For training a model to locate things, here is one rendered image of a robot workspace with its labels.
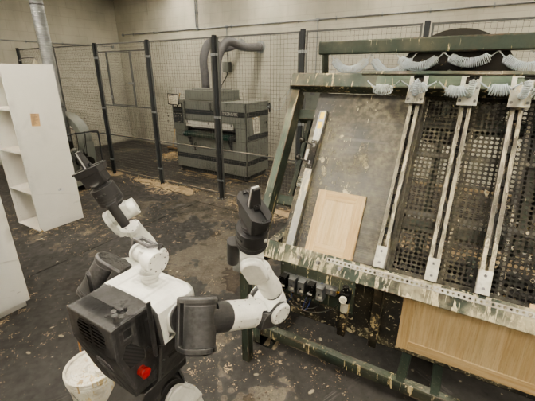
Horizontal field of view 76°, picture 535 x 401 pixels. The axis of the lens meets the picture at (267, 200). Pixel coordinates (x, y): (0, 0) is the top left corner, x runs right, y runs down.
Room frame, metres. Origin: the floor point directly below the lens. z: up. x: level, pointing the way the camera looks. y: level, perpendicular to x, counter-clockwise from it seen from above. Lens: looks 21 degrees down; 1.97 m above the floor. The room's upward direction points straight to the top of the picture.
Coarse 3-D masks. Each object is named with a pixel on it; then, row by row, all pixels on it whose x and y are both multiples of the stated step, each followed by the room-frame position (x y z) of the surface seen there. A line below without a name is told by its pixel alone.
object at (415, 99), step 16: (416, 80) 2.05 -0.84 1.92; (416, 96) 2.14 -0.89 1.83; (416, 112) 2.12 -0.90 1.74; (400, 144) 2.05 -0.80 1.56; (400, 160) 2.02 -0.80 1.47; (400, 176) 1.95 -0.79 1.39; (400, 192) 1.92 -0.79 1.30; (384, 224) 1.83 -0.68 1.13; (384, 240) 1.81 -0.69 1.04; (384, 256) 1.73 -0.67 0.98
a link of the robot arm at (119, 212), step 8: (120, 192) 1.18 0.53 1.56; (104, 200) 1.13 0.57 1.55; (112, 200) 1.14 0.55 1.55; (120, 200) 1.17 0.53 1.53; (128, 200) 1.18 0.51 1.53; (104, 208) 1.14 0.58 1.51; (112, 208) 1.11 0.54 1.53; (120, 208) 1.15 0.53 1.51; (128, 208) 1.16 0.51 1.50; (136, 208) 1.17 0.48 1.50; (112, 216) 1.14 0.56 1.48; (120, 216) 1.12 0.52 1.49; (128, 216) 1.16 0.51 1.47; (120, 224) 1.12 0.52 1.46; (128, 224) 1.13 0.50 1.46
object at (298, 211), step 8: (320, 112) 2.45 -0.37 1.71; (320, 120) 2.41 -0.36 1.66; (320, 136) 2.35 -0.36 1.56; (320, 144) 2.36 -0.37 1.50; (312, 168) 2.25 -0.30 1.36; (304, 176) 2.24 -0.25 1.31; (304, 184) 2.21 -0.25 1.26; (304, 192) 2.18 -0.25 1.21; (304, 200) 2.16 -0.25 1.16; (296, 208) 2.14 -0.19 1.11; (296, 216) 2.11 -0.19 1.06; (296, 224) 2.08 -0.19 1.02; (296, 232) 2.06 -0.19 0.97; (288, 240) 2.04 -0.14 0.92
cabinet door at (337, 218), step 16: (320, 192) 2.16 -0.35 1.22; (336, 192) 2.11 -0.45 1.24; (320, 208) 2.09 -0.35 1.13; (336, 208) 2.05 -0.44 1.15; (352, 208) 2.01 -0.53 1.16; (320, 224) 2.04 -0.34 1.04; (336, 224) 2.00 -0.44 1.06; (352, 224) 1.95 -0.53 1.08; (320, 240) 1.98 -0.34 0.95; (336, 240) 1.94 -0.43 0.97; (352, 240) 1.90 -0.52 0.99; (336, 256) 1.89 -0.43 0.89; (352, 256) 1.85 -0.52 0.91
